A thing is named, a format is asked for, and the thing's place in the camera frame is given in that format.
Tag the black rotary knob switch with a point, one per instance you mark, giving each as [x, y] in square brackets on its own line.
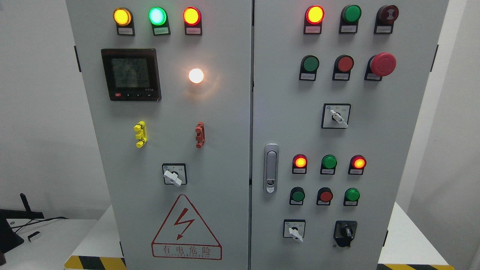
[344, 232]

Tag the grey electrical control cabinet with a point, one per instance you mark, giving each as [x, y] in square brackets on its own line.
[250, 52]

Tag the red terminal clip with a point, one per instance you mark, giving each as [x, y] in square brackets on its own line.
[200, 135]

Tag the red indicator light middle left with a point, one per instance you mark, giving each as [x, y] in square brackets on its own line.
[299, 164]

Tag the red indicator light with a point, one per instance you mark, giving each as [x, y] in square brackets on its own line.
[299, 164]
[357, 165]

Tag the white glowing indicator lamp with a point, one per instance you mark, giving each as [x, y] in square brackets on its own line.
[196, 75]

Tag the green push button lower left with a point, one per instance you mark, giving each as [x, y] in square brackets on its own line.
[297, 196]

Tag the green push button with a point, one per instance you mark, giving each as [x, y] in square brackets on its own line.
[297, 196]
[308, 68]
[351, 197]

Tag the green indicator light middle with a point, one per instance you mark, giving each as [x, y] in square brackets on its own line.
[328, 165]

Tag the yellow terminal clip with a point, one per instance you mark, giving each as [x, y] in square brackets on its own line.
[141, 136]

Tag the green push button upper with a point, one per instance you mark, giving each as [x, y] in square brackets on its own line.
[308, 68]

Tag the red push button lower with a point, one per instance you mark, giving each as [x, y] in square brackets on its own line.
[324, 197]

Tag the red push button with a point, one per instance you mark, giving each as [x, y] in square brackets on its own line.
[342, 68]
[324, 197]

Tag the red high voltage warning sticker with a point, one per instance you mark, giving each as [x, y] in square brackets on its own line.
[184, 234]

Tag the red indicator light middle right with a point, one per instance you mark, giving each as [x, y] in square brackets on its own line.
[357, 165]

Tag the black digital power meter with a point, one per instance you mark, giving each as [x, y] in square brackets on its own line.
[132, 74]

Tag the red push button upper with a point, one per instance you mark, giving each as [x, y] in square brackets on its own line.
[342, 68]

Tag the green push button lower right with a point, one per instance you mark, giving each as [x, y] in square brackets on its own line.
[351, 197]

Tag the red-orange indicator light left door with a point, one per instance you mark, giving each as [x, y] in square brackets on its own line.
[192, 21]

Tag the red lit indicator top right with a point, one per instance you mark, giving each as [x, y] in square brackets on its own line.
[313, 20]

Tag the green lit indicator light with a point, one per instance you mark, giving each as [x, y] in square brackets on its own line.
[159, 21]

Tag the red emergency stop mushroom button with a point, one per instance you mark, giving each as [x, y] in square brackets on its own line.
[379, 66]

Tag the green indicator top right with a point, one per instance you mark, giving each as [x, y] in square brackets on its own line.
[349, 19]

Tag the yellow indicator light top left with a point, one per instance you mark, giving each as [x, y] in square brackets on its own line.
[124, 21]

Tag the dark red buzzer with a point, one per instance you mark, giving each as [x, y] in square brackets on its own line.
[385, 19]

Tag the small black white adapter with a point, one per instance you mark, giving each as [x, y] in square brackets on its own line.
[35, 235]

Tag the black monitor stand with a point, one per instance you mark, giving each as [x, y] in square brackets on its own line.
[22, 214]

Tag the black device at left edge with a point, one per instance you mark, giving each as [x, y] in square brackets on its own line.
[8, 238]

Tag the silver door latch handle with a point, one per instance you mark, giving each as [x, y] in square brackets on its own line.
[270, 176]

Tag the white selector switch left door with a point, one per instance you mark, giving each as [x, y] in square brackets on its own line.
[174, 174]

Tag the white selector switch upper right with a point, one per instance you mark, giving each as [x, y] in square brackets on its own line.
[335, 115]

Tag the white selector switch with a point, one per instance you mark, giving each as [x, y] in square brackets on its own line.
[294, 229]
[335, 115]

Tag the white selector switch lower right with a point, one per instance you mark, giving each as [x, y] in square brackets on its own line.
[294, 229]

